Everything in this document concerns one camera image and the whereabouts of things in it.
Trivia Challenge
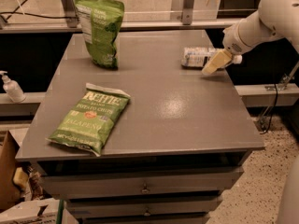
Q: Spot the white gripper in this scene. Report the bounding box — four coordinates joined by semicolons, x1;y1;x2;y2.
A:
202;23;252;75

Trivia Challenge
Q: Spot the blue plastic water bottle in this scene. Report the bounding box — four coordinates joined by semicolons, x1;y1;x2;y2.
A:
180;46;243;70

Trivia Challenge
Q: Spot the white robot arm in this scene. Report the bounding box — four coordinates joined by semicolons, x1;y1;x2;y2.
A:
202;0;299;75

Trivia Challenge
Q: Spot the green standing snack bag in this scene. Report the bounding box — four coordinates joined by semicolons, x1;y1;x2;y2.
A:
75;0;124;69

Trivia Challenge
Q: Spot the green jalapeno chip bag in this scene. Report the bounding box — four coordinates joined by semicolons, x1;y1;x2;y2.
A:
48;83;131;157

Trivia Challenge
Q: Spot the white pump dispenser bottle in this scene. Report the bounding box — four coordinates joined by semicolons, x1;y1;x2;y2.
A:
0;71;25;103

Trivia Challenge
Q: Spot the grey drawer cabinet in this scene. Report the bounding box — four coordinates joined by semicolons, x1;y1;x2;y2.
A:
17;30;263;224

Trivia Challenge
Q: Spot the white cardboard box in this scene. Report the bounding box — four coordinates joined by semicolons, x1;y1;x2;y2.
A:
0;198;79;224

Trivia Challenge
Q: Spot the brown cardboard box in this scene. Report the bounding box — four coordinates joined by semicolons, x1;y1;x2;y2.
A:
0;132;21;211

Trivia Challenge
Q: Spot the metal frame rail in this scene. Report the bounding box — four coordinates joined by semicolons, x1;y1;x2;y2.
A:
0;0;299;35

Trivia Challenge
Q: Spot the black cable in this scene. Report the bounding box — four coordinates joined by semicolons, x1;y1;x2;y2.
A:
0;0;78;21

